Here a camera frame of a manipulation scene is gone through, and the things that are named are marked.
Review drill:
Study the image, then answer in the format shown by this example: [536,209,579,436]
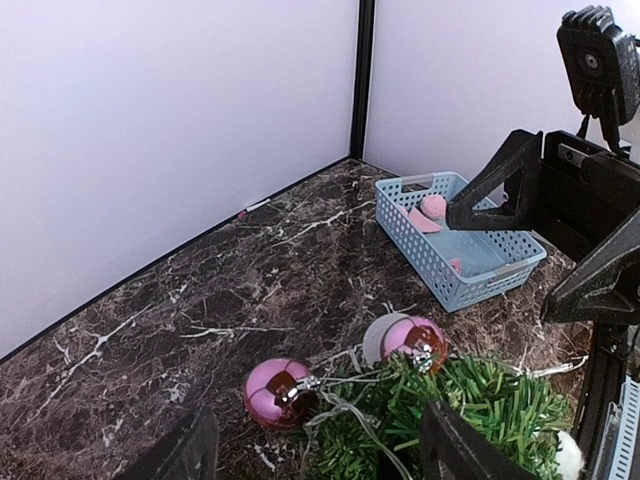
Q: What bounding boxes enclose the blue plastic basket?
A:
[375,171,547,313]

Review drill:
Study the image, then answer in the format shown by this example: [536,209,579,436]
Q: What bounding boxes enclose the small green christmas tree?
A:
[303,354,583,479]

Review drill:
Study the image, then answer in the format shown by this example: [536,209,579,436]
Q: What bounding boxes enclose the white cable duct strip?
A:
[592,376,639,480]

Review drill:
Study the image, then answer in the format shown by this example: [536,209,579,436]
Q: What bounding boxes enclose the clear string light garland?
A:
[307,353,568,479]

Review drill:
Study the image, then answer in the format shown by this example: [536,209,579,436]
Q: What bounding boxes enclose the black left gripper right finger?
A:
[420,401,536,480]

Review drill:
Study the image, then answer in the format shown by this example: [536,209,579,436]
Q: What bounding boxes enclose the white cotton boll ornament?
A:
[555,430,585,480]

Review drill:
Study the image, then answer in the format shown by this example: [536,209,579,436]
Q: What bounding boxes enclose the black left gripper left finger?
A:
[115,406,220,480]

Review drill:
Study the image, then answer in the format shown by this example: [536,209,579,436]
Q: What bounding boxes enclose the pink bow ornament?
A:
[449,257,463,275]
[398,195,447,234]

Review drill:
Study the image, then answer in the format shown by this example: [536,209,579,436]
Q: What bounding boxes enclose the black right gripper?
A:
[446,6,639,326]

